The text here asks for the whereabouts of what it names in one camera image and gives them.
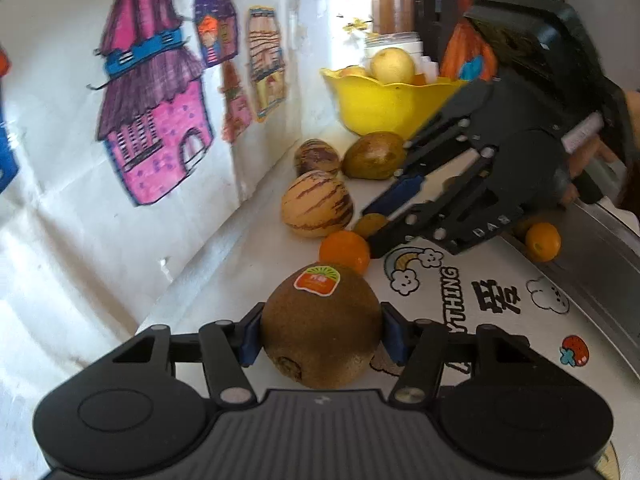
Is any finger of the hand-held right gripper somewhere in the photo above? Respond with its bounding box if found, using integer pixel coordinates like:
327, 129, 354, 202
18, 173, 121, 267
367, 152, 523, 257
361, 82, 501, 218

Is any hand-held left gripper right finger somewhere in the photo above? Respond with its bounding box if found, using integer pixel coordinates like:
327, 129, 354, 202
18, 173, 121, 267
380, 302, 531, 406

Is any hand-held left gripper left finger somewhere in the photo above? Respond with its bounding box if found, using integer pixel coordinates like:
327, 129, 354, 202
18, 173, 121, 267
110, 302, 266, 406

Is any green-brown mango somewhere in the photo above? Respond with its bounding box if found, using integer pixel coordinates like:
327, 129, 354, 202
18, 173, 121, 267
341, 131, 407, 181

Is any brown kiwi with sticker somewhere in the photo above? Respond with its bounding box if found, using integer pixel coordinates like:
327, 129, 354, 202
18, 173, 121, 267
261, 262, 383, 390

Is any small orange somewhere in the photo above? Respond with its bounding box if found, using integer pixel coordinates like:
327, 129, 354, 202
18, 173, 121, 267
319, 230, 372, 275
524, 222, 562, 263

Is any pale striped pepino melon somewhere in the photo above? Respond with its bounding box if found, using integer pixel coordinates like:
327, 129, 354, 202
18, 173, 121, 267
280, 170, 356, 238

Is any dark striped pepino melon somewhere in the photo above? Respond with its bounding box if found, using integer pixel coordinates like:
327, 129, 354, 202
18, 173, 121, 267
293, 138, 342, 178

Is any metal tray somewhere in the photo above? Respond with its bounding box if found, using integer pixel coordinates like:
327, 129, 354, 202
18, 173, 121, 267
500, 200, 640, 381

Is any person's right hand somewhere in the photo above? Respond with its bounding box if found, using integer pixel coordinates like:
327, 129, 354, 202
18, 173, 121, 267
569, 136, 618, 179

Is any printed white tablecloth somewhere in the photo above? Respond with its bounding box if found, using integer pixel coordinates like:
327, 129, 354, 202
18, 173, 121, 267
132, 120, 640, 480

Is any yellow plastic bowl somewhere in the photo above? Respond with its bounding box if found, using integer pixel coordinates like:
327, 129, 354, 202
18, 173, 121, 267
320, 67, 471, 137

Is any yellow pear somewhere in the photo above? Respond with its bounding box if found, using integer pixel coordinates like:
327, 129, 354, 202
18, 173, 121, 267
369, 47, 417, 85

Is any orange dress figure door poster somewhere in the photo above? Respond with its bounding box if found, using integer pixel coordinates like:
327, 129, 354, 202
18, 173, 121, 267
440, 0, 501, 83

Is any white cup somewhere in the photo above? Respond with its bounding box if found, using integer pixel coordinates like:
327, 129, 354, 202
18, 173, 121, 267
364, 32, 423, 61

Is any yellow flower twig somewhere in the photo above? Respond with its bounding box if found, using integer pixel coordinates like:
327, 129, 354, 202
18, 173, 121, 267
337, 0, 373, 36

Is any drawing of coloured houses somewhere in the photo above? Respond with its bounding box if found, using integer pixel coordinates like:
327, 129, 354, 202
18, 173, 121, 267
0, 0, 326, 376

